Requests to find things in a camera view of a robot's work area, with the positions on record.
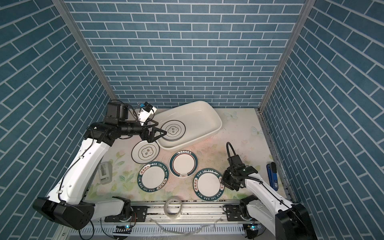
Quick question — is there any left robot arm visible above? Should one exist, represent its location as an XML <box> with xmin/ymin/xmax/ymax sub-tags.
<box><xmin>32</xmin><ymin>100</ymin><xmax>166</xmax><ymax>230</ymax></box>

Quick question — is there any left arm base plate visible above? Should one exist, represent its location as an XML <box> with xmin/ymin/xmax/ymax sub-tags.
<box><xmin>104</xmin><ymin>206</ymin><xmax>148</xmax><ymax>223</ymax></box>

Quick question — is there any white plastic bin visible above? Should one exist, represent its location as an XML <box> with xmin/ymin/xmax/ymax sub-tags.
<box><xmin>154</xmin><ymin>101</ymin><xmax>223</xmax><ymax>152</ymax></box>

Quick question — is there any green red rimmed plate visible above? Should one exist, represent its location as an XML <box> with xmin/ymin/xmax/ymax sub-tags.
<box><xmin>169</xmin><ymin>150</ymin><xmax>198</xmax><ymax>178</ymax></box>

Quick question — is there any aluminium rail frame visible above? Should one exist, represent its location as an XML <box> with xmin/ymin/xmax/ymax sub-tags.
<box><xmin>56</xmin><ymin>201</ymin><xmax>270</xmax><ymax>240</ymax></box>

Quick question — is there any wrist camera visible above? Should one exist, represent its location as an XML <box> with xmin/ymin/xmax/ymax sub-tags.
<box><xmin>138</xmin><ymin>102</ymin><xmax>157</xmax><ymax>126</ymax></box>
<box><xmin>228</xmin><ymin>155</ymin><xmax>258</xmax><ymax>177</ymax></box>

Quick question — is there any grey plastic device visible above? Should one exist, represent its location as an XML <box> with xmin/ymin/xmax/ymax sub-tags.
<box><xmin>98</xmin><ymin>162</ymin><xmax>113</xmax><ymax>185</ymax></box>

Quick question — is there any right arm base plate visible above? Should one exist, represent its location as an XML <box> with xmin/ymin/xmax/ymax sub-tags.
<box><xmin>222</xmin><ymin>204</ymin><xmax>254</xmax><ymax>222</ymax></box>

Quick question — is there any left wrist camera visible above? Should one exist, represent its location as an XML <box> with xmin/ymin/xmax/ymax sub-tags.
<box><xmin>138</xmin><ymin>102</ymin><xmax>157</xmax><ymax>126</ymax></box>

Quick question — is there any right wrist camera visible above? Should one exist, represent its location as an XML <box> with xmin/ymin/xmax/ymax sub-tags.
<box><xmin>228</xmin><ymin>155</ymin><xmax>258</xmax><ymax>177</ymax></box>

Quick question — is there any clear tape roll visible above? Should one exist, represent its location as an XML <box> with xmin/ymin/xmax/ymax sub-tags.
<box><xmin>164</xmin><ymin>196</ymin><xmax>183</xmax><ymax>220</ymax></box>

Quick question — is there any blue black stapler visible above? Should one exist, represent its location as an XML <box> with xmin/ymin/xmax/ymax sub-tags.
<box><xmin>266</xmin><ymin>162</ymin><xmax>279</xmax><ymax>191</ymax></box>

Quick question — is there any white cloud-pattern plate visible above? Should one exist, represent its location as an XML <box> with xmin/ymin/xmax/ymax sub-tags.
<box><xmin>131</xmin><ymin>141</ymin><xmax>160</xmax><ymax>164</ymax></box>
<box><xmin>161</xmin><ymin>120</ymin><xmax>186</xmax><ymax>142</ymax></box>

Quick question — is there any floral table mat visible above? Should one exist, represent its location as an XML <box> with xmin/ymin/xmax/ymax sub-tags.
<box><xmin>86</xmin><ymin>109</ymin><xmax>273</xmax><ymax>202</ymax></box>

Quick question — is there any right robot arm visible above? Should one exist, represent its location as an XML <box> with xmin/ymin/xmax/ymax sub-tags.
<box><xmin>222</xmin><ymin>166</ymin><xmax>317</xmax><ymax>240</ymax></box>

